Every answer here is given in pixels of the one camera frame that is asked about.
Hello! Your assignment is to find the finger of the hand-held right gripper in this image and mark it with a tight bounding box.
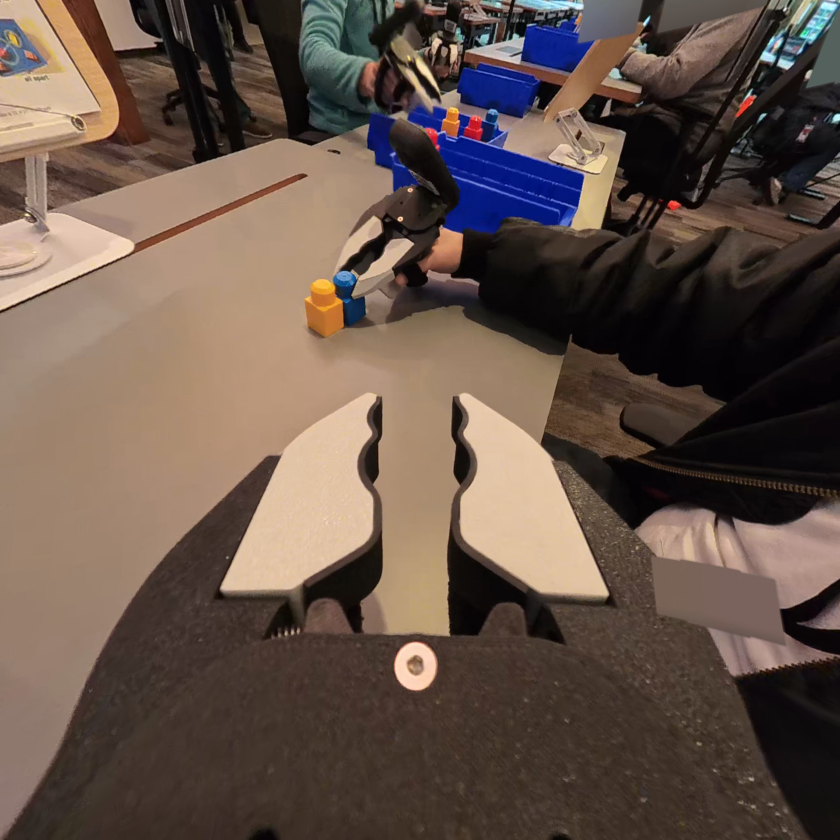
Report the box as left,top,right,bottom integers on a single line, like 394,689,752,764
351,236,422,299
338,211,389,275

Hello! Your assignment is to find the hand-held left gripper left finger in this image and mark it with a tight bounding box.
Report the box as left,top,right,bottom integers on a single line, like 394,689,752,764
219,392,385,624

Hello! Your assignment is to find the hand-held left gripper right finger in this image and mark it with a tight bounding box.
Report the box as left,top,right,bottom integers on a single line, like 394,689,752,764
449,392,612,627

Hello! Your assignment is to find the person's right forearm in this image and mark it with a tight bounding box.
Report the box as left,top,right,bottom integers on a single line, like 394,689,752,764
453,218,840,403

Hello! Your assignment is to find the person's right hand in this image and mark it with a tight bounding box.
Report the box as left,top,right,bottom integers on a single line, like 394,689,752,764
416,226,468,277

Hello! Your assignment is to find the black chair armrest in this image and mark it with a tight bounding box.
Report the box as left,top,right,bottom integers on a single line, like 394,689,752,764
620,402,708,448

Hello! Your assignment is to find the clear acrylic stand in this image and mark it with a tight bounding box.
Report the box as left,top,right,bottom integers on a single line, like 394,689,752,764
548,107,608,175

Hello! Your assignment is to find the person's white garment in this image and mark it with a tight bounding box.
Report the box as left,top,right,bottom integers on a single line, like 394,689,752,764
635,499,840,677

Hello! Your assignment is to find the black tripod stand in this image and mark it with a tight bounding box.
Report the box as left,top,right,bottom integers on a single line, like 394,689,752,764
154,0,247,164
617,0,840,232

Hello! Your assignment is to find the tan document board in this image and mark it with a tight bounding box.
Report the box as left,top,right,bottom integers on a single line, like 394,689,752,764
543,21,647,123

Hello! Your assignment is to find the person's black jacket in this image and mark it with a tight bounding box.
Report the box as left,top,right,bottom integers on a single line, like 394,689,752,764
607,338,840,840

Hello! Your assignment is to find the instruction sheet on stand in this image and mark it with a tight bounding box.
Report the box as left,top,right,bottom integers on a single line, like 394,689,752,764
0,0,135,313

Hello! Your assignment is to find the brown wooden column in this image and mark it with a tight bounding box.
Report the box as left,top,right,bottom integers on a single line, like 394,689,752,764
62,0,151,147

